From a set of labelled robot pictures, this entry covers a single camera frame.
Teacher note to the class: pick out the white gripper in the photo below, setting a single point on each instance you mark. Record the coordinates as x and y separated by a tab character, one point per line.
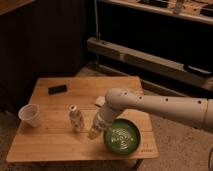
102	120

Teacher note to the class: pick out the green ceramic bowl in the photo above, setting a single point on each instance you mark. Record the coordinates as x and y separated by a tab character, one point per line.
122	138

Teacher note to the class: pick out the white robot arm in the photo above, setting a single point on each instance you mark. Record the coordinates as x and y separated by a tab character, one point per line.
193	112

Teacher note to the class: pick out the white sponge block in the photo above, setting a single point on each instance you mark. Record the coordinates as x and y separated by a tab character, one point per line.
100	101

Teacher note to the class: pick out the wooden folding table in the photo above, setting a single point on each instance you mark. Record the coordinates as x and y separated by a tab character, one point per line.
55	140

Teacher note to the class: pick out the clear plastic cup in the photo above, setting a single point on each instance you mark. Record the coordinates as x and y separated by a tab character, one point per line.
30	115

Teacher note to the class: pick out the grey metal shelf beam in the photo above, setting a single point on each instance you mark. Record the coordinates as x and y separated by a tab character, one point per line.
149	62

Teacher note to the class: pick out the black device on shelf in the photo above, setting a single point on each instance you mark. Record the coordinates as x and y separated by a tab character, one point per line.
198	72

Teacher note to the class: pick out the vertical metal pole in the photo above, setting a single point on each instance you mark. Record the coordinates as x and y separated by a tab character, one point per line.
96	20

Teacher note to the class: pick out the upper wooden shelf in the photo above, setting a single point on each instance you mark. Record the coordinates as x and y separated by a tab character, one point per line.
193	10

